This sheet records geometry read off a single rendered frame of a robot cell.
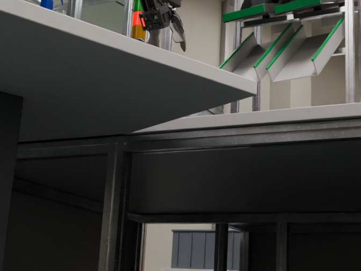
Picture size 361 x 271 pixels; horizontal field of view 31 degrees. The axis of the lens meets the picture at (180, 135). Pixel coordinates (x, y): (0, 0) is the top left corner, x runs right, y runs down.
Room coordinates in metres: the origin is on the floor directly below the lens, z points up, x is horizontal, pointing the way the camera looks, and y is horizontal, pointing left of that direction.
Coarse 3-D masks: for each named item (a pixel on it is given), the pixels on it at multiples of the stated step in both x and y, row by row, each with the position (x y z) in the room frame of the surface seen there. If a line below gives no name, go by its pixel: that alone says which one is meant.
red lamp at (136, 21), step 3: (135, 12) 1.97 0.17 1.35; (138, 12) 1.97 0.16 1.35; (135, 15) 1.97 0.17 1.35; (138, 15) 1.97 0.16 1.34; (132, 18) 1.99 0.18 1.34; (135, 18) 1.97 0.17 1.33; (138, 18) 1.97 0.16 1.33; (141, 18) 1.97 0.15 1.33; (132, 21) 1.99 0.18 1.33; (135, 21) 1.97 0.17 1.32; (138, 21) 1.97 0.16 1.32; (132, 24) 1.98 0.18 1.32; (135, 24) 1.97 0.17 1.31; (138, 24) 1.97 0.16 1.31; (144, 24) 1.98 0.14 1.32
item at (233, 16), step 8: (248, 0) 1.74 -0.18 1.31; (272, 0) 1.82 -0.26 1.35; (280, 0) 1.64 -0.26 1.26; (288, 0) 1.68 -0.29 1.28; (248, 8) 1.59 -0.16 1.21; (256, 8) 1.58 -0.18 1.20; (264, 8) 1.57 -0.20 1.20; (272, 8) 1.60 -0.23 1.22; (224, 16) 1.64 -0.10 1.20; (232, 16) 1.63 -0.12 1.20; (240, 16) 1.61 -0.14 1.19; (248, 16) 1.60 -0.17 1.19; (256, 16) 1.63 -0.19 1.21; (272, 16) 1.79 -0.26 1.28
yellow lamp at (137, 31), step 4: (132, 28) 1.98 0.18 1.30; (136, 28) 1.97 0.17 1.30; (140, 28) 1.97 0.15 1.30; (132, 32) 1.98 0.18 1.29; (136, 32) 1.97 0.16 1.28; (140, 32) 1.97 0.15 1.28; (144, 32) 1.98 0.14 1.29; (132, 36) 1.98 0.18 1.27; (136, 36) 1.97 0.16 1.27; (140, 36) 1.97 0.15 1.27; (144, 36) 1.98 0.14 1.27; (144, 40) 1.98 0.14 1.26
